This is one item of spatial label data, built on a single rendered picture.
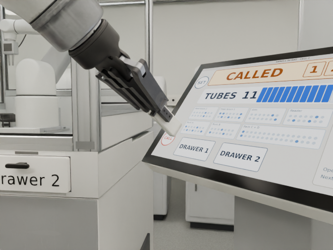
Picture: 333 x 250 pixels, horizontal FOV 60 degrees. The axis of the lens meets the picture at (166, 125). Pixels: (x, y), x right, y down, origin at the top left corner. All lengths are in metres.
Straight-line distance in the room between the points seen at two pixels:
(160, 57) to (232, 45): 0.99
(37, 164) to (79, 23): 0.65
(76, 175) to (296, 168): 0.67
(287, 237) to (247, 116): 0.23
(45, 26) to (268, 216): 0.49
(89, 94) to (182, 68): 3.22
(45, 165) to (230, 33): 3.49
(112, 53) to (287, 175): 0.31
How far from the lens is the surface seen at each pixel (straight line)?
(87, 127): 0.91
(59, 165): 0.95
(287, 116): 0.53
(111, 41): 0.43
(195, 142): 0.59
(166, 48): 4.13
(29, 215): 1.07
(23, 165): 0.97
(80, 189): 0.96
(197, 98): 0.69
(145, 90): 0.45
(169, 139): 0.65
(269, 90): 0.59
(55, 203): 1.01
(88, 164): 0.93
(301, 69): 0.60
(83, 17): 0.41
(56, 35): 0.42
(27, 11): 0.42
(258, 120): 0.55
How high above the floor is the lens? 1.10
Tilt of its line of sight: 4 degrees down
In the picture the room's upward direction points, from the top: straight up
